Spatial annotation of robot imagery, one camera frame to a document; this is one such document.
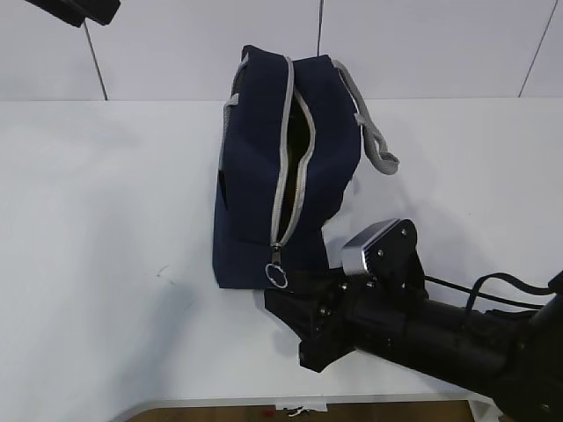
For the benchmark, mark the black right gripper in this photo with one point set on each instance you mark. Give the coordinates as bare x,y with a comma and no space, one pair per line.
333,314

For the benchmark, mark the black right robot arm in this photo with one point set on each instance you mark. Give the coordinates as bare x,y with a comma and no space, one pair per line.
514,358

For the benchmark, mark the navy blue lunch bag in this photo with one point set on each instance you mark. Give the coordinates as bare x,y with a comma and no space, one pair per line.
294,132

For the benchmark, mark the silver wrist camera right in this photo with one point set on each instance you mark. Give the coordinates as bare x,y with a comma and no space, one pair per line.
385,251

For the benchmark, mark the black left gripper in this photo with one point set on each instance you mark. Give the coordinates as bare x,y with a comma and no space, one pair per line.
75,12

